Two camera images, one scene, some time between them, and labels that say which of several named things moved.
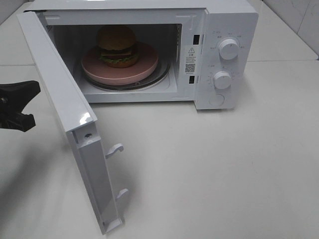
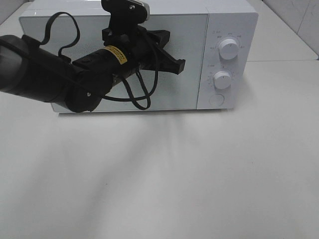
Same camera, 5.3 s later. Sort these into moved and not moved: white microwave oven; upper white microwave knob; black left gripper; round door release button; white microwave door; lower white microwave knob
Moved: black left gripper; white microwave door
Not moved: lower white microwave knob; round door release button; white microwave oven; upper white microwave knob
